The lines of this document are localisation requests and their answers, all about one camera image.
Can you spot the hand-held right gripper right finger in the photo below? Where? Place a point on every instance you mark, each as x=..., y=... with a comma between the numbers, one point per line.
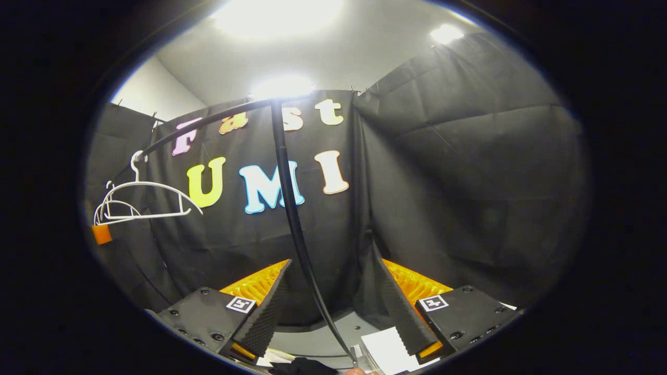
x=404, y=317

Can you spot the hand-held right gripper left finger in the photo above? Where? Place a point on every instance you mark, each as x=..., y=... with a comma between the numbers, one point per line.
x=268, y=312

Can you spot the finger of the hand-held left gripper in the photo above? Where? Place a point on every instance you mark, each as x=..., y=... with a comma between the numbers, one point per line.
x=102, y=234

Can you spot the black jacket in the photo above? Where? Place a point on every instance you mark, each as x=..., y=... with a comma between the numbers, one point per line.
x=305, y=367

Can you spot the white plastic hanger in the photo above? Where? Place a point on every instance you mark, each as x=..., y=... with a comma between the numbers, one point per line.
x=151, y=183
x=117, y=201

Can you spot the black metal clothes rack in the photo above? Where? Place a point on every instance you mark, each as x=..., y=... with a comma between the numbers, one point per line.
x=282, y=172

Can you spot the white paper sheet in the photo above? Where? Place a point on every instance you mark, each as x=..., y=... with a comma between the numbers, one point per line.
x=385, y=349

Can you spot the black backdrop cloth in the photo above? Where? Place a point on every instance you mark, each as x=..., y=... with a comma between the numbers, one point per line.
x=469, y=182

